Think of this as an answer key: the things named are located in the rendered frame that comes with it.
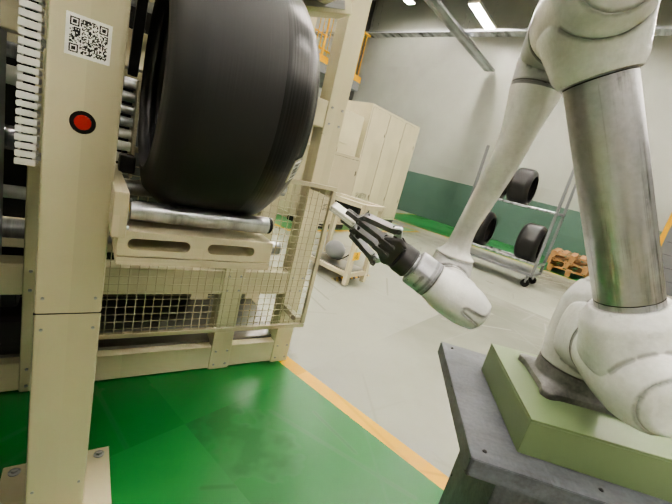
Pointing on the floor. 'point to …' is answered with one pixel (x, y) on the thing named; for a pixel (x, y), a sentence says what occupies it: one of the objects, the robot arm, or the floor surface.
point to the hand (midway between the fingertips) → (343, 214)
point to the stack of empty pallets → (567, 262)
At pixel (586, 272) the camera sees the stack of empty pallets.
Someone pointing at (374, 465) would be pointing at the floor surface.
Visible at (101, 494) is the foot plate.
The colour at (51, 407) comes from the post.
